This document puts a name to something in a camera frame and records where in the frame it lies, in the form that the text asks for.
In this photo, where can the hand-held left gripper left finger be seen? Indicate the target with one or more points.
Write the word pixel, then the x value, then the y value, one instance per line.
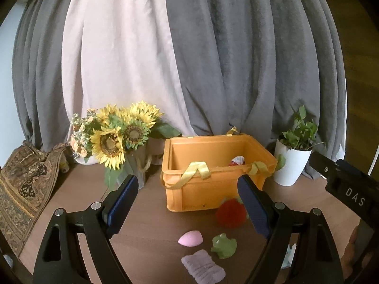
pixel 124 201

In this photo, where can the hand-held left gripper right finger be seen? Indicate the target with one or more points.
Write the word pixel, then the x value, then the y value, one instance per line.
pixel 254 207

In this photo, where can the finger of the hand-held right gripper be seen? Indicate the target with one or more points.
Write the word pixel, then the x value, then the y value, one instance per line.
pixel 321 165

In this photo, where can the red fuzzy pompom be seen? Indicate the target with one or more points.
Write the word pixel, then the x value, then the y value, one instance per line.
pixel 231 214

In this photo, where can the green frog toy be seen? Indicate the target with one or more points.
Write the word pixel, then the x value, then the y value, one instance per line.
pixel 223 245

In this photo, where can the orange plastic bin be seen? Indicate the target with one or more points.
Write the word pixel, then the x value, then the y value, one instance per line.
pixel 192 195

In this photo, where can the pink egg sponge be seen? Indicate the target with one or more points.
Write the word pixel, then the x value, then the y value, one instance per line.
pixel 190 239

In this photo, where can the person's right hand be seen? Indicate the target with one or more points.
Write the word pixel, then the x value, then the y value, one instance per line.
pixel 355 242

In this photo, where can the white plant pot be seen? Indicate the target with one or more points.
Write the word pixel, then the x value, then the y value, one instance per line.
pixel 288 165

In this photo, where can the green potted plant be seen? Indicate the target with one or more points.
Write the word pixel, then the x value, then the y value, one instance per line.
pixel 299 133

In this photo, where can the grey ribbed vase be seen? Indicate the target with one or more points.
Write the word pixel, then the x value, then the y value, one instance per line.
pixel 139 162

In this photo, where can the red white wrapped item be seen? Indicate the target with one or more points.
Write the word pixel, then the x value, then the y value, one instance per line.
pixel 237 160

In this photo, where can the sunflower bouquet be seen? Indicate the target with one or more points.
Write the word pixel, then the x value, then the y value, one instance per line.
pixel 111 146

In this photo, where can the white paper packet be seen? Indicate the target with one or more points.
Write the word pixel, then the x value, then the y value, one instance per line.
pixel 288 257

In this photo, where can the small yellow figure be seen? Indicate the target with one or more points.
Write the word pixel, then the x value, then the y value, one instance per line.
pixel 64 165

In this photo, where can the peach flower bunch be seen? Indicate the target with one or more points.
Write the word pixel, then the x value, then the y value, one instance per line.
pixel 81 142

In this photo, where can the brown patterned cloth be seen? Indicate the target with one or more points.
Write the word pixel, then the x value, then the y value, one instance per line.
pixel 23 183

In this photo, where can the grey curtain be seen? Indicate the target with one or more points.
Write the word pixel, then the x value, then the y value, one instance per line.
pixel 38 80
pixel 237 59

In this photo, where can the white curtain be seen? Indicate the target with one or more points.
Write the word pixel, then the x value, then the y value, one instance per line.
pixel 118 50

